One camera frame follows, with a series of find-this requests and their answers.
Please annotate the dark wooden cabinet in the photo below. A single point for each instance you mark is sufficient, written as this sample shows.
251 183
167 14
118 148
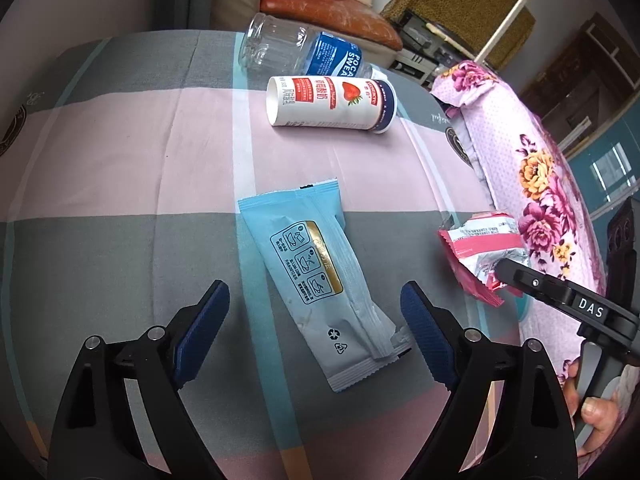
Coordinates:
600 60

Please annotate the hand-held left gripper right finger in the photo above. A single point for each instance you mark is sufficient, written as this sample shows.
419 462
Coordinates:
425 335

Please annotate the pink floral quilt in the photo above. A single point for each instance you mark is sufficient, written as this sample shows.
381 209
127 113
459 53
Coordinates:
525 135

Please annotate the light blue snack packet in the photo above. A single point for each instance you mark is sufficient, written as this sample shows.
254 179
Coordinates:
305 270

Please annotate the blue plastic basin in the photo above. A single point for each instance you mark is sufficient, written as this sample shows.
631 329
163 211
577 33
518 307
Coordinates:
522 307

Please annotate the yellow patterned cloth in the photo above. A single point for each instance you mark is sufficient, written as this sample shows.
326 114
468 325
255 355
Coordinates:
450 0

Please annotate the dark electronics stack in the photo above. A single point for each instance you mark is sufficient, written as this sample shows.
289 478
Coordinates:
415 30

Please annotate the white pole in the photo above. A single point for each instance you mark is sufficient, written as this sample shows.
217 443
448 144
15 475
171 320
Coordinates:
505 22

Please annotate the white yogurt bottle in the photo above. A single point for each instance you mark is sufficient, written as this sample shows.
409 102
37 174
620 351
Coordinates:
325 105

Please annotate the pink silver snack wrapper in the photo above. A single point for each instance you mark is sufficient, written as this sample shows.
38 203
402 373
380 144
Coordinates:
480 245

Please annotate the teal glass cabinet door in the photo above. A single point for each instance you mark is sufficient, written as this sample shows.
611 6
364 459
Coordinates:
610 170

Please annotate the orange leather cushion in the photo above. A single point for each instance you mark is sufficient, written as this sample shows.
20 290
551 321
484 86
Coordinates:
330 12

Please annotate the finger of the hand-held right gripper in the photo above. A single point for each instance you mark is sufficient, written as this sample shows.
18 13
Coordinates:
535 285

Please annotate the clear glass jar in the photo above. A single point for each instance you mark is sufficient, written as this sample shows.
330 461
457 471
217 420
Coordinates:
270 45

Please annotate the grey pink checkered bed sheet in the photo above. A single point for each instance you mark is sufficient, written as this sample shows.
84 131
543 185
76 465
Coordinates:
125 160

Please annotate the blue label plastic bottle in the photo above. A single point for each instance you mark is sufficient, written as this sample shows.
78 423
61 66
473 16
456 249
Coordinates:
335 55

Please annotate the person's right hand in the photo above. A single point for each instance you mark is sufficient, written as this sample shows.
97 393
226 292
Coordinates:
600 412

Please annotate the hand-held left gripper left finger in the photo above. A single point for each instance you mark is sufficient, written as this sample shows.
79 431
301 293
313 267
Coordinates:
200 330

